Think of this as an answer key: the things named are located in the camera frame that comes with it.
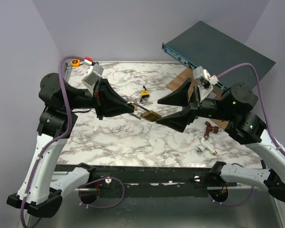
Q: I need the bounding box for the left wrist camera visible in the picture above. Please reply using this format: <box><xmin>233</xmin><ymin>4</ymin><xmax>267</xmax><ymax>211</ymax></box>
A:
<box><xmin>82</xmin><ymin>57</ymin><xmax>104</xmax><ymax>94</ymax></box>

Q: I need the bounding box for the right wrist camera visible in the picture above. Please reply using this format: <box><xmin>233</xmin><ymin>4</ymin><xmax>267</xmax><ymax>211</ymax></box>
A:
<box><xmin>193</xmin><ymin>66</ymin><xmax>219</xmax><ymax>101</ymax></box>

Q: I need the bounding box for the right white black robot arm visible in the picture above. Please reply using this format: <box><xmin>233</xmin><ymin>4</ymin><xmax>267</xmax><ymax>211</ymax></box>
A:
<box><xmin>156</xmin><ymin>78</ymin><xmax>285</xmax><ymax>202</ymax></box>

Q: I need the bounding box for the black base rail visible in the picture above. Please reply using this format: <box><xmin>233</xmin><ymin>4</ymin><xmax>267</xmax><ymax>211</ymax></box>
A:
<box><xmin>53</xmin><ymin>163</ymin><xmax>238</xmax><ymax>198</ymax></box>

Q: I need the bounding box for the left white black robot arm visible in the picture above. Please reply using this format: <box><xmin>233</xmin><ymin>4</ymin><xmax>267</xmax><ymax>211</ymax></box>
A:
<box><xmin>7</xmin><ymin>73</ymin><xmax>134</xmax><ymax>218</ymax></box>

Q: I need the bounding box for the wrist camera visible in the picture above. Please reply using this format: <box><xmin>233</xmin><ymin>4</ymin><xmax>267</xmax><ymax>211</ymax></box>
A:
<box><xmin>193</xmin><ymin>66</ymin><xmax>219</xmax><ymax>101</ymax></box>
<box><xmin>82</xmin><ymin>57</ymin><xmax>104</xmax><ymax>94</ymax></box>

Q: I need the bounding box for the teal network switch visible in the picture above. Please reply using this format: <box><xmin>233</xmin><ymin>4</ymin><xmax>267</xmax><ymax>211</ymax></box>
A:
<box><xmin>162</xmin><ymin>21</ymin><xmax>275</xmax><ymax>79</ymax></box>

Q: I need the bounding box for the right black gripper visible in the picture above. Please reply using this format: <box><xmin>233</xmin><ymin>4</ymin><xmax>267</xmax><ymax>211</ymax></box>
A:
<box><xmin>156</xmin><ymin>77</ymin><xmax>234</xmax><ymax>132</ymax></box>

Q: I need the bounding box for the brown tap fitting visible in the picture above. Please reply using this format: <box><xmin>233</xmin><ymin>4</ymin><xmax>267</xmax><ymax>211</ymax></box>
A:
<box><xmin>204</xmin><ymin>121</ymin><xmax>219</xmax><ymax>140</ymax></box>

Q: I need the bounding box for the white tap fitting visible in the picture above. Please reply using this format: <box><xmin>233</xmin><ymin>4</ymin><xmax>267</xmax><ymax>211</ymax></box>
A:
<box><xmin>196</xmin><ymin>137</ymin><xmax>217</xmax><ymax>155</ymax></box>

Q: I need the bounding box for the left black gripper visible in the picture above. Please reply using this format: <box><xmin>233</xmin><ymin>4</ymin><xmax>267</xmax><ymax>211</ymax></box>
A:
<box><xmin>64</xmin><ymin>76</ymin><xmax>135</xmax><ymax>120</ymax></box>

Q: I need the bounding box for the long shackle brass padlock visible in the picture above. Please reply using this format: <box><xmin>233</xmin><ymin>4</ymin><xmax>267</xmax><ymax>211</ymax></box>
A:
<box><xmin>121</xmin><ymin>95</ymin><xmax>162</xmax><ymax>122</ymax></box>

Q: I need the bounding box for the yellow black padlock with keys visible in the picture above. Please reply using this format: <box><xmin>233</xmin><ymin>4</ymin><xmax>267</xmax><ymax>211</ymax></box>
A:
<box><xmin>140</xmin><ymin>86</ymin><xmax>150</xmax><ymax>104</ymax></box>

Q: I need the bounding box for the orange tape measure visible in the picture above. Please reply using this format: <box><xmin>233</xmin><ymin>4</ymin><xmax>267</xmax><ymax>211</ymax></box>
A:
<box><xmin>70</xmin><ymin>59</ymin><xmax>81</xmax><ymax>67</ymax></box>

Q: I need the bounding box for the wooden board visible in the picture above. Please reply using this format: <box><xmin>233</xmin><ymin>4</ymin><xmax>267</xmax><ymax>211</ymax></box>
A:
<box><xmin>167</xmin><ymin>68</ymin><xmax>228</xmax><ymax>130</ymax></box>

